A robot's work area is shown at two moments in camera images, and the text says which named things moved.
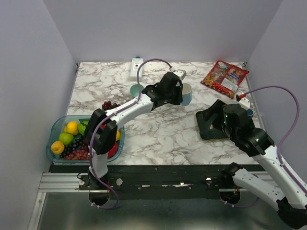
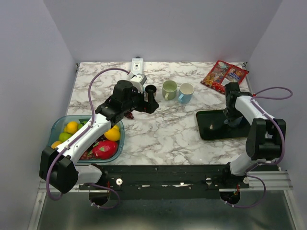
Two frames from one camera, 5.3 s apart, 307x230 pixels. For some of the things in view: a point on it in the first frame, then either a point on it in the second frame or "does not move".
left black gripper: [178, 87] → [148, 107]
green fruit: [67, 139] does not move
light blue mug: [187, 91] does not move
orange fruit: [72, 128] does not move
